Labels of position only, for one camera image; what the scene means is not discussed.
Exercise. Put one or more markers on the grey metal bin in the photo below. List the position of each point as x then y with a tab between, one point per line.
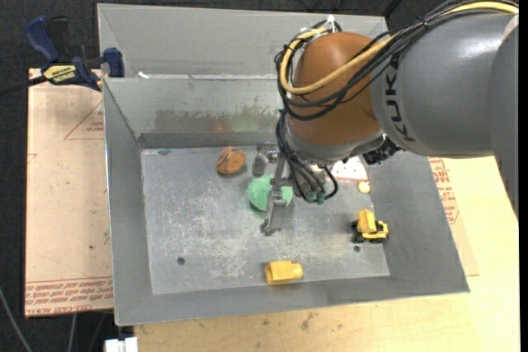
198	226

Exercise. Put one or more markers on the yellow block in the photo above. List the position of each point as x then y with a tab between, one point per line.
284	272

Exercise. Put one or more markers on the small cream round thing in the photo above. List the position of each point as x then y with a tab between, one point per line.
364	187

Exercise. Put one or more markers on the yellow toy truck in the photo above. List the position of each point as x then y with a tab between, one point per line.
370	227

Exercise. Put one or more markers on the white card with red print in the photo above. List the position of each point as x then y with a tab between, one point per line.
350	171

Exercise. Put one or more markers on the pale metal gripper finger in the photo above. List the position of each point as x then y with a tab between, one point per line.
280	215
270	218

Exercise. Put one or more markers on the brown cardboard board, red print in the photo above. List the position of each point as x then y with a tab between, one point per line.
66	198

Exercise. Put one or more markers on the brown round nut-like thing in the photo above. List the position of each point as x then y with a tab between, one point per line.
230	161

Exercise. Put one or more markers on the green ball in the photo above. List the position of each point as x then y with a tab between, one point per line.
259	193

